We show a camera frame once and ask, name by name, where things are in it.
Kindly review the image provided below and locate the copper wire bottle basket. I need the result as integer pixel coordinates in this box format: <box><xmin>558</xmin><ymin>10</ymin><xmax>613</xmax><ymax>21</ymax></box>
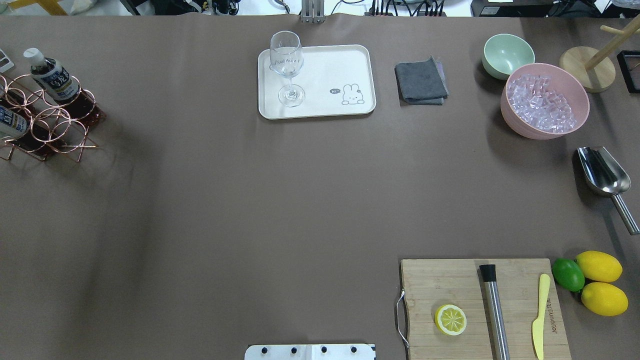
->
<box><xmin>1</xmin><ymin>74</ymin><xmax>106</xmax><ymax>163</ymax></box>

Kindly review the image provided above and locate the tea bottle picked up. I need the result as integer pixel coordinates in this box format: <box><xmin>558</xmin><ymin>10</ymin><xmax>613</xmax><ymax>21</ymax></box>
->
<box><xmin>0</xmin><ymin>105</ymin><xmax>30</xmax><ymax>141</ymax></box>

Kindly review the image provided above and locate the tea bottle middle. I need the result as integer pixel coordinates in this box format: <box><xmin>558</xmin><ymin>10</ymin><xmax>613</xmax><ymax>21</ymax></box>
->
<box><xmin>23</xmin><ymin>47</ymin><xmax>101</xmax><ymax>126</ymax></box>

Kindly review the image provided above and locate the white rabbit serving tray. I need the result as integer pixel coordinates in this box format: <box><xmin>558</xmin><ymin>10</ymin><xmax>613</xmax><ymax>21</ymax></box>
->
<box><xmin>257</xmin><ymin>44</ymin><xmax>377</xmax><ymax>120</ymax></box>

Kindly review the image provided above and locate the clear wine glass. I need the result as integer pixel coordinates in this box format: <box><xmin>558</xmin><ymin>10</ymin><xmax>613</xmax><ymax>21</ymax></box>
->
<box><xmin>269</xmin><ymin>30</ymin><xmax>306</xmax><ymax>108</ymax></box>

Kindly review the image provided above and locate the grey folded cloth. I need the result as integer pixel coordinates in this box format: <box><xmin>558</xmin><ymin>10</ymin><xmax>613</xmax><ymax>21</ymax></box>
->
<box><xmin>394</xmin><ymin>57</ymin><xmax>450</xmax><ymax>106</ymax></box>

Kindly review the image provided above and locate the bamboo cutting board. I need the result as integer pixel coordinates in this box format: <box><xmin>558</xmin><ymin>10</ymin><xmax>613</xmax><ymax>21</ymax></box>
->
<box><xmin>400</xmin><ymin>259</ymin><xmax>552</xmax><ymax>360</ymax></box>

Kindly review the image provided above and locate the half lemon slice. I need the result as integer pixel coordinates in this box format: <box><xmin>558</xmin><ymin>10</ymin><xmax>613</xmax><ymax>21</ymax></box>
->
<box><xmin>434</xmin><ymin>304</ymin><xmax>467</xmax><ymax>337</ymax></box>

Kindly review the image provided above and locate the green bowl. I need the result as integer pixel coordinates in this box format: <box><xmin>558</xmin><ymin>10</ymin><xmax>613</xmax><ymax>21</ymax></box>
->
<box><xmin>481</xmin><ymin>33</ymin><xmax>536</xmax><ymax>80</ymax></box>

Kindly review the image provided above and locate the steel muddler black tip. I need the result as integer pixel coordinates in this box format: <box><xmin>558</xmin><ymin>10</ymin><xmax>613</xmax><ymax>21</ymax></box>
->
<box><xmin>478</xmin><ymin>264</ymin><xmax>511</xmax><ymax>360</ymax></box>

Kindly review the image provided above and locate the pink bowl of ice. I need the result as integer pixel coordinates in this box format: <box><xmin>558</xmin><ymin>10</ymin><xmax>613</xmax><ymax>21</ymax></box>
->
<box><xmin>500</xmin><ymin>63</ymin><xmax>590</xmax><ymax>140</ymax></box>

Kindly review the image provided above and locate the yellow plastic knife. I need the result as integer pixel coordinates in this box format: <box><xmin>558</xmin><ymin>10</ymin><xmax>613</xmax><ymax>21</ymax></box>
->
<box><xmin>531</xmin><ymin>273</ymin><xmax>551</xmax><ymax>360</ymax></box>

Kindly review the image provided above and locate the green lime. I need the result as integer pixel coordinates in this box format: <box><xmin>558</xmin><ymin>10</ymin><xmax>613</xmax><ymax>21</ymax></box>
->
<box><xmin>551</xmin><ymin>258</ymin><xmax>586</xmax><ymax>293</ymax></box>

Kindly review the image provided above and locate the steel ice scoop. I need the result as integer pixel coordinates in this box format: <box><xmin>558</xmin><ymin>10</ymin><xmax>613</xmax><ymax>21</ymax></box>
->
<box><xmin>576</xmin><ymin>146</ymin><xmax>640</xmax><ymax>236</ymax></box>

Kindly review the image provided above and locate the yellow lemon far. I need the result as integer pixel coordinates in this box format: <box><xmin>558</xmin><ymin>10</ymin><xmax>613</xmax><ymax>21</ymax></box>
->
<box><xmin>574</xmin><ymin>250</ymin><xmax>623</xmax><ymax>283</ymax></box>

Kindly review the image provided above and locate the yellow lemon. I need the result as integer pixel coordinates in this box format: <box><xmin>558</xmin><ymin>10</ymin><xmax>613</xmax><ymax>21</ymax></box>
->
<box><xmin>574</xmin><ymin>250</ymin><xmax>623</xmax><ymax>283</ymax></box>
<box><xmin>580</xmin><ymin>282</ymin><xmax>629</xmax><ymax>317</ymax></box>

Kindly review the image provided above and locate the wooden cup tree stand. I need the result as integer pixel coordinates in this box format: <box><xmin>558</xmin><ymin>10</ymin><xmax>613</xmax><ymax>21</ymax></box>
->
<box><xmin>558</xmin><ymin>15</ymin><xmax>640</xmax><ymax>93</ymax></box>

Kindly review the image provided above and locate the yellow lemon near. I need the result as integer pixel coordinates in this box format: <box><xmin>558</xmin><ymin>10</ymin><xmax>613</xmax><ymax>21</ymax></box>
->
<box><xmin>580</xmin><ymin>282</ymin><xmax>629</xmax><ymax>317</ymax></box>

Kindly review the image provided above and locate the black framed glass tray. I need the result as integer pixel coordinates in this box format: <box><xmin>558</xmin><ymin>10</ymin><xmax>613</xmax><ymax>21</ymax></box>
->
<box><xmin>616</xmin><ymin>50</ymin><xmax>640</xmax><ymax>94</ymax></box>

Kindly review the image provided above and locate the aluminium frame post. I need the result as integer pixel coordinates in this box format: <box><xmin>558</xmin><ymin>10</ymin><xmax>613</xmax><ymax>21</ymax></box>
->
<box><xmin>299</xmin><ymin>0</ymin><xmax>326</xmax><ymax>24</ymax></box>

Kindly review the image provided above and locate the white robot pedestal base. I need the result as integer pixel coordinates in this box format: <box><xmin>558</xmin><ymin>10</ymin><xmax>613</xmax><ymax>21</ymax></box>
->
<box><xmin>244</xmin><ymin>343</ymin><xmax>377</xmax><ymax>360</ymax></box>

